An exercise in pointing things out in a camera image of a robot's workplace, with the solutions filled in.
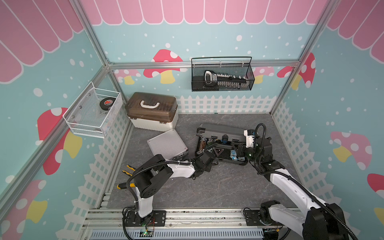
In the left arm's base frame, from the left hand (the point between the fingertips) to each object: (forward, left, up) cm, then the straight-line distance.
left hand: (206, 162), depth 94 cm
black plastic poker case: (+3, -10, +16) cm, 19 cm away
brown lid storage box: (+25, +35, +20) cm, 47 cm away
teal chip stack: (+2, -16, +5) cm, 17 cm away
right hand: (+3, -14, +17) cm, 23 cm away
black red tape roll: (+17, +55, +33) cm, 66 cm away
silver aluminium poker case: (+10, +24, +4) cm, 27 cm away
